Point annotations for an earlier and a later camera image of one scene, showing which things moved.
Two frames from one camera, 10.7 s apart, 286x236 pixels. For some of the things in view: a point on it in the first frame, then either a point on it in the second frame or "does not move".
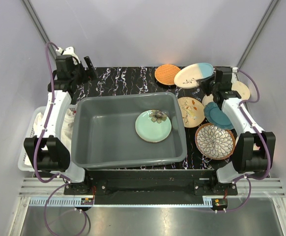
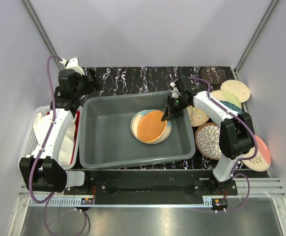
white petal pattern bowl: (214, 142) does not move
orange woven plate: (165, 73) to (150, 127)
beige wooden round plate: (242, 90) does not move
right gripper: (203, 84) to (169, 109)
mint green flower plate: (153, 126) to (131, 121)
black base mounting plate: (151, 187) does not move
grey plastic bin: (103, 133) does not move
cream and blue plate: (187, 76) to (134, 123)
